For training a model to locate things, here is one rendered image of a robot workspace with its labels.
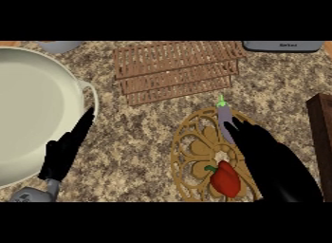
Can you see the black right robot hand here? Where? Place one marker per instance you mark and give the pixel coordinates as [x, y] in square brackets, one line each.
[274, 167]

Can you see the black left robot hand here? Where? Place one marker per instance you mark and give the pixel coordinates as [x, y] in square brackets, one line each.
[65, 152]

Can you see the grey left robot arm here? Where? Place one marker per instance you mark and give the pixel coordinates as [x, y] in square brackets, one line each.
[34, 193]

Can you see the red bell pepper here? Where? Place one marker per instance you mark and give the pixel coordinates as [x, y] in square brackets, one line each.
[224, 179]

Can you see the round tan ornate placemat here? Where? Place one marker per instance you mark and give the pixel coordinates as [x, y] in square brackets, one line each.
[200, 158]

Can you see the dark brown wooden cabinet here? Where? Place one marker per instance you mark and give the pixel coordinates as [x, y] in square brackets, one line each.
[329, 148]

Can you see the large cream pot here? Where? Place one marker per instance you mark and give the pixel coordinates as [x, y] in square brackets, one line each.
[22, 114]

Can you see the purple eggplant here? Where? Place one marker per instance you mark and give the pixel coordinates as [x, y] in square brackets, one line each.
[224, 117]

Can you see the pale grey bowl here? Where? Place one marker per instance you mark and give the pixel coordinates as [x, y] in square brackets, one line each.
[60, 46]

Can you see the grey appliance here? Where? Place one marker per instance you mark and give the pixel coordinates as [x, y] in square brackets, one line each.
[285, 46]

